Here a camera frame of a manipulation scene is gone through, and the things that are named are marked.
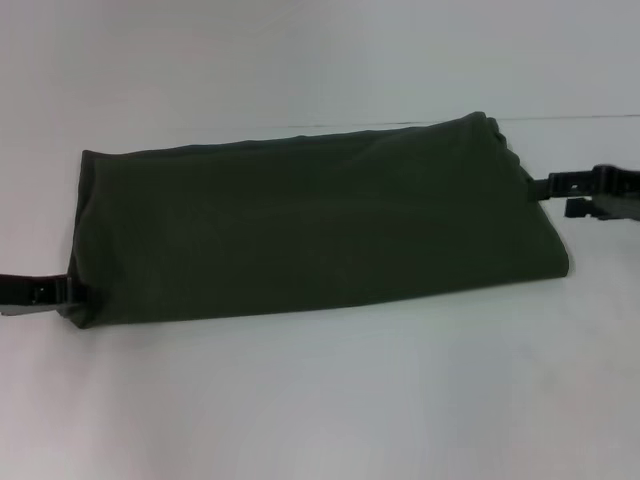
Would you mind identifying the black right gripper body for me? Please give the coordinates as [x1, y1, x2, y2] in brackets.
[592, 162, 640, 222]

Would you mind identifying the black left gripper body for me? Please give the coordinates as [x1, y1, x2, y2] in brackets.
[0, 272, 57, 319]

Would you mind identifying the dark green FREE shirt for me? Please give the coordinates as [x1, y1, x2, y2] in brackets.
[67, 110, 572, 332]

